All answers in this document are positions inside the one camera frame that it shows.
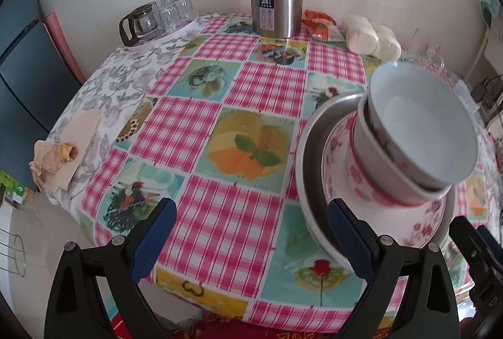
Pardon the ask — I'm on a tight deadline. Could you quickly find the pink board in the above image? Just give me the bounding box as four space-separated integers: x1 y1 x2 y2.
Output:
44 11 86 85

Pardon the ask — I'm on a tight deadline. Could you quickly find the clear glass mug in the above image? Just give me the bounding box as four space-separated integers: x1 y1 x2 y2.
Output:
401 28 446 68

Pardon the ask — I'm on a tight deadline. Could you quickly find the pink floral round plate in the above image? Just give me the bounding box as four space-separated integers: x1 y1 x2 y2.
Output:
321 113 450 249

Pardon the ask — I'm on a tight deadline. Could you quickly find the grey floral tablecloth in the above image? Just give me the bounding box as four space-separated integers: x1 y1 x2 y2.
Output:
47 14 209 214

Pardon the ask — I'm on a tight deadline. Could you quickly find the green cardboard box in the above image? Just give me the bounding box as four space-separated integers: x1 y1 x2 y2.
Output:
0 170 36 206

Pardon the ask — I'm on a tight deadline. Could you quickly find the stainless steel basin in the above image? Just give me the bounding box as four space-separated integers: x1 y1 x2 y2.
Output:
296 93 458 277

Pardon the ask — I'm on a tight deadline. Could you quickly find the round white tray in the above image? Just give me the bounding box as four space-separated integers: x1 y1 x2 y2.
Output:
126 11 201 49

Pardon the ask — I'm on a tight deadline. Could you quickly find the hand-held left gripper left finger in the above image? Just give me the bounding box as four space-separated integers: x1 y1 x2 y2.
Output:
44 197 177 339

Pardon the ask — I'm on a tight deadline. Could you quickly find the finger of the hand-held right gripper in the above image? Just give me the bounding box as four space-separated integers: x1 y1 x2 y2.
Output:
476 226 503 269
449 216 488 285

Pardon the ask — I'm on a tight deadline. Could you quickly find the light blue bowl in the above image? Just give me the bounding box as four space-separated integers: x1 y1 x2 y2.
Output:
367 62 479 184

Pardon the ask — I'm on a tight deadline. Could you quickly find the dark grey cabinet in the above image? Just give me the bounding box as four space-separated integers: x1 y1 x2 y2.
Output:
0 0 87 135

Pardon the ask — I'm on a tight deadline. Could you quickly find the beige folded paper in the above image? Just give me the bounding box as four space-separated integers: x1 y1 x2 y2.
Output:
59 109 105 192

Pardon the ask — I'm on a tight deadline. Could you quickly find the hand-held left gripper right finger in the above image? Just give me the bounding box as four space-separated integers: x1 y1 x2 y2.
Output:
328 198 460 339

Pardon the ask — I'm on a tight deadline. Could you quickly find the black charger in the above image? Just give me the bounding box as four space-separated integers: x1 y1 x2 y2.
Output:
471 81 488 102

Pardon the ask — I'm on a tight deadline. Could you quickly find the bag of white steamed buns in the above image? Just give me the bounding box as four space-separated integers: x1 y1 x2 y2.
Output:
343 14 402 60

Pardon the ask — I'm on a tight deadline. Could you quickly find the crumpled tissue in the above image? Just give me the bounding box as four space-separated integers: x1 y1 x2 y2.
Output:
29 140 77 186

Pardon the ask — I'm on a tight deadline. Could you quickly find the orange snack packet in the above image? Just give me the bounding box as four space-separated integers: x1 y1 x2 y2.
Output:
302 10 348 43

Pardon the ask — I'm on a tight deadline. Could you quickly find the strawberry print bowl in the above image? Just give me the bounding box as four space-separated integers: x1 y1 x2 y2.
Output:
351 97 452 206

